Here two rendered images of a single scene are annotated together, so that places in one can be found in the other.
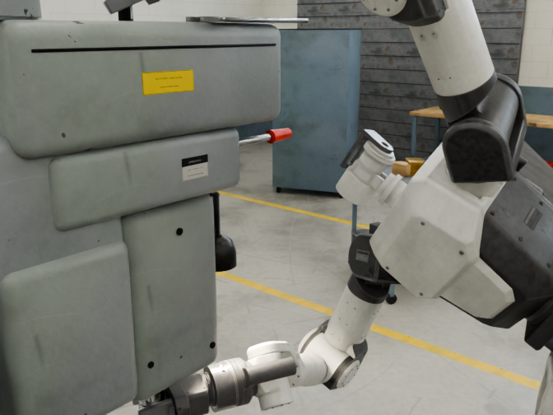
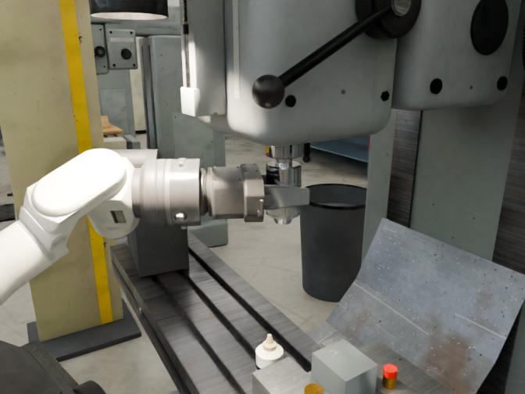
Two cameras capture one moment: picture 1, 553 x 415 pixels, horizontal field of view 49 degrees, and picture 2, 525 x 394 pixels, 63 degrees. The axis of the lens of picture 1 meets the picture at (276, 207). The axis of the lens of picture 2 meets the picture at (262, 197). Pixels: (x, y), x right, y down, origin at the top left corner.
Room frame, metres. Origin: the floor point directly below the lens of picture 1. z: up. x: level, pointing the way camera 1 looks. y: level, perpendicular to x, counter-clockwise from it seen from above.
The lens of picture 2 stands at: (1.50, 0.37, 1.40)
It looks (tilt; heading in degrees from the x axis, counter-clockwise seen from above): 18 degrees down; 198
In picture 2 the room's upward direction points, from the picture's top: straight up
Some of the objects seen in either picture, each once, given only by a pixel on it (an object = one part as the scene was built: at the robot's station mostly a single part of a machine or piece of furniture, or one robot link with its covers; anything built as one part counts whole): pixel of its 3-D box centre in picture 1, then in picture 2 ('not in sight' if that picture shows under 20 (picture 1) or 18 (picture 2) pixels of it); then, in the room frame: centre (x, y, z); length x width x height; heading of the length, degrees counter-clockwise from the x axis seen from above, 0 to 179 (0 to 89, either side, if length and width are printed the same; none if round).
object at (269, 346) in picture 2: not in sight; (269, 366); (0.99, 0.22, 0.97); 0.04 x 0.04 x 0.11
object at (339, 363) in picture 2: not in sight; (343, 378); (1.06, 0.33, 1.03); 0.06 x 0.05 x 0.06; 51
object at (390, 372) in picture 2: not in sight; (389, 376); (1.04, 0.38, 1.04); 0.02 x 0.02 x 0.03
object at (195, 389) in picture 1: (200, 392); (215, 193); (1.00, 0.14, 1.23); 0.13 x 0.12 x 0.10; 24
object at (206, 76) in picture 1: (121, 76); not in sight; (0.95, 0.24, 1.81); 0.47 x 0.26 x 0.16; 139
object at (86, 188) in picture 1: (112, 163); not in sight; (0.93, 0.25, 1.68); 0.34 x 0.24 x 0.10; 139
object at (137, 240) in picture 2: not in sight; (153, 219); (0.61, -0.21, 1.01); 0.22 x 0.12 x 0.20; 42
